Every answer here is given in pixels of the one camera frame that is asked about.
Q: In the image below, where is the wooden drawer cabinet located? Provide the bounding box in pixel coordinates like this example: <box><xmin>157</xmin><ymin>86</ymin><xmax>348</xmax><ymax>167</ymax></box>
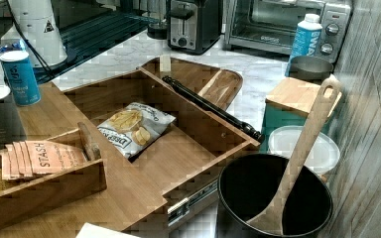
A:
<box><xmin>0</xmin><ymin>81</ymin><xmax>219</xmax><ymax>238</ymax></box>

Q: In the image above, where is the silver toaster oven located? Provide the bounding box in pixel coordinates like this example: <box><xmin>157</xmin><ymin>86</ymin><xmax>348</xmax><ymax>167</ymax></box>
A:
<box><xmin>225</xmin><ymin>0</ymin><xmax>353</xmax><ymax>63</ymax></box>

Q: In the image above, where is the blue white-capped bottle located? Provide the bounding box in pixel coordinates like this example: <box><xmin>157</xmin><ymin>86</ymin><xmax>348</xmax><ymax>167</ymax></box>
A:
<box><xmin>285</xmin><ymin>14</ymin><xmax>322</xmax><ymax>76</ymax></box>

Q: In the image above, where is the clear jar with white lid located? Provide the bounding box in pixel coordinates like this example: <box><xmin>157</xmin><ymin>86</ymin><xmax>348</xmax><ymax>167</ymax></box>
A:
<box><xmin>268</xmin><ymin>125</ymin><xmax>340</xmax><ymax>182</ymax></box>

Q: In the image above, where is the wooden spatula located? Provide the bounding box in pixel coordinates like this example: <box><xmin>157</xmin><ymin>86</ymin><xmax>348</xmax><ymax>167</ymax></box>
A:
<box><xmin>247</xmin><ymin>75</ymin><xmax>341</xmax><ymax>235</ymax></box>

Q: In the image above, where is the teal canister with wooden lid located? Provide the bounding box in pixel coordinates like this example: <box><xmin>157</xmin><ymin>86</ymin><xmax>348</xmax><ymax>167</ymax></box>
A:
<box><xmin>260</xmin><ymin>76</ymin><xmax>343</xmax><ymax>154</ymax></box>

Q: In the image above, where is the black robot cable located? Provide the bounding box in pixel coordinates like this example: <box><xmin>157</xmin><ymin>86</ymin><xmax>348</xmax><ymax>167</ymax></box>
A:
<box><xmin>4</xmin><ymin>0</ymin><xmax>61</xmax><ymax>75</ymax></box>

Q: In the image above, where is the blue salt canister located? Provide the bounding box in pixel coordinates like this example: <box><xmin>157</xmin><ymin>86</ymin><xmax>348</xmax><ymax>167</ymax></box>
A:
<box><xmin>0</xmin><ymin>51</ymin><xmax>41</xmax><ymax>106</ymax></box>

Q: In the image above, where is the dark canister with white lid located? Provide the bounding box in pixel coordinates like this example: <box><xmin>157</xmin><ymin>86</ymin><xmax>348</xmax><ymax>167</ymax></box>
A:
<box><xmin>0</xmin><ymin>85</ymin><xmax>27</xmax><ymax>149</ymax></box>

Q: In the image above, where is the wooden serving tray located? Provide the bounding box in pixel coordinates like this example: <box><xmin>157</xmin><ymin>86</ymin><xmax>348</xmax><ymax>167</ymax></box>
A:
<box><xmin>141</xmin><ymin>57</ymin><xmax>244</xmax><ymax>111</ymax></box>

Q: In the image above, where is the wooden tea organizer box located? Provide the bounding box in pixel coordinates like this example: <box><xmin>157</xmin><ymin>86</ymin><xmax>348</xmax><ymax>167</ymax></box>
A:
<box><xmin>0</xmin><ymin>122</ymin><xmax>107</xmax><ymax>229</ymax></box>

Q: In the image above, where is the wooden drawer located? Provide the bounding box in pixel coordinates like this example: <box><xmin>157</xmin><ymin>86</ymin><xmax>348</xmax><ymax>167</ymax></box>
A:
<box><xmin>64</xmin><ymin>69</ymin><xmax>260</xmax><ymax>196</ymax></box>

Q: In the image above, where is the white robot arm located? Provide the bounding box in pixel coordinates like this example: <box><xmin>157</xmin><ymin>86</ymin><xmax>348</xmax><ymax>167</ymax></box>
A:
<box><xmin>2</xmin><ymin>0</ymin><xmax>67</xmax><ymax>66</ymax></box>

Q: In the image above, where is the metal drawer slide rail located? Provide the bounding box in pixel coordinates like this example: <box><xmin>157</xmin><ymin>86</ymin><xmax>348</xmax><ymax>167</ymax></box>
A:
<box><xmin>168</xmin><ymin>180</ymin><xmax>217</xmax><ymax>227</ymax></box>

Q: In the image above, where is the black toaster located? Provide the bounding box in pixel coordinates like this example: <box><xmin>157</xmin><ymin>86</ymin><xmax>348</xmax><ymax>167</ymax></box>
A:
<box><xmin>167</xmin><ymin>0</ymin><xmax>223</xmax><ymax>55</ymax></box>

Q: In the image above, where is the black drawer handle bar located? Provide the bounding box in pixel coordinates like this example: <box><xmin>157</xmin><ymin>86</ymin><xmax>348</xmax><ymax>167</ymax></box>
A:
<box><xmin>162</xmin><ymin>76</ymin><xmax>265</xmax><ymax>143</ymax></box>

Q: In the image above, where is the black utensil pot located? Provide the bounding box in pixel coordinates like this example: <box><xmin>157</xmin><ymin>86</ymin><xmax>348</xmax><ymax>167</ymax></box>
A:
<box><xmin>216</xmin><ymin>153</ymin><xmax>333</xmax><ymax>238</ymax></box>

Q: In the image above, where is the bag of potato chips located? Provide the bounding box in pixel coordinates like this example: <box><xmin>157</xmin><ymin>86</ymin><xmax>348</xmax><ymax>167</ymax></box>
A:
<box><xmin>97</xmin><ymin>102</ymin><xmax>176</xmax><ymax>159</ymax></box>

